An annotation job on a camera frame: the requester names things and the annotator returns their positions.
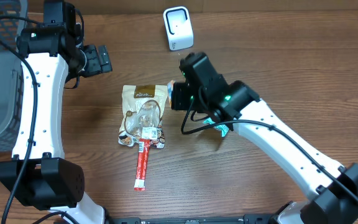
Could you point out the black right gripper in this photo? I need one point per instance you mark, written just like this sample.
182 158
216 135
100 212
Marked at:
180 92

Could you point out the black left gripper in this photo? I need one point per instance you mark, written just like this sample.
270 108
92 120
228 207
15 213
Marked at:
94 66

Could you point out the orange tissue pack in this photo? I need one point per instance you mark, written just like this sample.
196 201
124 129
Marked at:
170 86

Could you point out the beige snack pouch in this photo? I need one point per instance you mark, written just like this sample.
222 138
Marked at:
143 107

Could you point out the teal packet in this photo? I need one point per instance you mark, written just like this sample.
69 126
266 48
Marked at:
223 129

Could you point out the red stick snack packet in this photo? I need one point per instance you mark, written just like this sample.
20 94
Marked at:
143 155

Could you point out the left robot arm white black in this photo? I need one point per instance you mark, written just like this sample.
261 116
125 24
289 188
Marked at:
52 53

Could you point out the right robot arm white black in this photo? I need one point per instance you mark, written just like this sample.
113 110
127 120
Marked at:
331 189

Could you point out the white barcode scanner stand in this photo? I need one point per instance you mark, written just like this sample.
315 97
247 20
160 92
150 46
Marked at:
178 28

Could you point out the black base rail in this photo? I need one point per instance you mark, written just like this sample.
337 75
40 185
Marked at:
245 219

